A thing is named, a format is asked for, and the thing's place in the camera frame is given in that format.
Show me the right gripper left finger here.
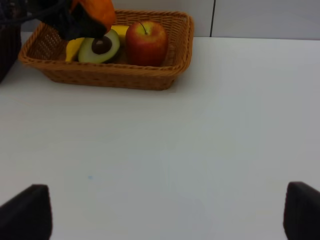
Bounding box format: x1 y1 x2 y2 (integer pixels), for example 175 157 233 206
0 184 53 240

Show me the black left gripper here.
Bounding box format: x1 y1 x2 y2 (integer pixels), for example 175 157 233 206
25 0 107 40

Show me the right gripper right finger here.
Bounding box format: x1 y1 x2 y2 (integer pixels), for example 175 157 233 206
283 181 320 240

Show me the orange mandarin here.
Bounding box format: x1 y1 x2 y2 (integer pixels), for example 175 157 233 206
70 0 116 35

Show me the yellow banana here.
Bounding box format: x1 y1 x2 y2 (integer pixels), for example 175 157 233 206
65 25 129 62

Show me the avocado half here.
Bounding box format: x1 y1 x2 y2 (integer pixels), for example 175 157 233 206
77 29 121 64

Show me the red apple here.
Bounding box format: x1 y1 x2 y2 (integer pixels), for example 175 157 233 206
125 20 169 67

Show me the tan wicker basket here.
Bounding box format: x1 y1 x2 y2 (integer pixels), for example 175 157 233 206
18 9 195 91

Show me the dark brown wicker basket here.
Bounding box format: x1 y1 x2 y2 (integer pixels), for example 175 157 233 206
0 0 26 82

